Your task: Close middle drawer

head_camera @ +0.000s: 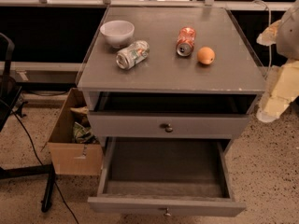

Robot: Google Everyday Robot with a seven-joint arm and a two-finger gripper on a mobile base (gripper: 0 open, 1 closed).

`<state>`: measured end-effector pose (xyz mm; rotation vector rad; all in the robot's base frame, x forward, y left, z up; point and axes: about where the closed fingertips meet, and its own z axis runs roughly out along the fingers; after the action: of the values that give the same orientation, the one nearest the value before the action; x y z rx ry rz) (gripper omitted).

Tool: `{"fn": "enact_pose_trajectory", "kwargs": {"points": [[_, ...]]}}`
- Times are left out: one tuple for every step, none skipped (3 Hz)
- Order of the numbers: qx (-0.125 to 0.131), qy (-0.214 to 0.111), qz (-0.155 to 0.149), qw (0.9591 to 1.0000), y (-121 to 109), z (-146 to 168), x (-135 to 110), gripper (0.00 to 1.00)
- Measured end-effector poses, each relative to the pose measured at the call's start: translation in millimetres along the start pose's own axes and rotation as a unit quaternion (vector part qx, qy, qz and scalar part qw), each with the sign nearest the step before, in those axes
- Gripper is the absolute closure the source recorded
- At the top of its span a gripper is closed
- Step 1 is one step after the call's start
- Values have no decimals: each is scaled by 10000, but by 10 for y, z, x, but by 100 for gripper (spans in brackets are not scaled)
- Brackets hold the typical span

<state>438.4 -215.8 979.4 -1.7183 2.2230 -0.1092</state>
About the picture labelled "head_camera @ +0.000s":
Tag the tan padded gripper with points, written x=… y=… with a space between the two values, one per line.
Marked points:
x=289 y=37

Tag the grey drawer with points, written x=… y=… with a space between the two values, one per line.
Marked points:
x=166 y=177
x=105 y=124

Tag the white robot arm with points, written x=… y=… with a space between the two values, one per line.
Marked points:
x=282 y=82

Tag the grey drawer cabinet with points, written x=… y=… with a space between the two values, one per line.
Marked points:
x=166 y=83

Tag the grey top drawer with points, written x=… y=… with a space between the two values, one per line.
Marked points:
x=105 y=124

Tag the orange fruit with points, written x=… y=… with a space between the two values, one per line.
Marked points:
x=205 y=55

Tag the orange soda can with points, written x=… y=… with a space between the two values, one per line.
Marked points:
x=185 y=43

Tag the crushed green white can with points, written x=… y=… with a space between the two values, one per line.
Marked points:
x=135 y=53

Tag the white ceramic bowl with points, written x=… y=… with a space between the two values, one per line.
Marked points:
x=118 y=34

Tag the crumpled brown bag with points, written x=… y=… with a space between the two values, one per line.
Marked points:
x=80 y=114

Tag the green snack bag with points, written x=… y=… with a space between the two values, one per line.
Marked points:
x=82 y=135

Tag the cardboard box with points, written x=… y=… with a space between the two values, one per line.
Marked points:
x=69 y=157

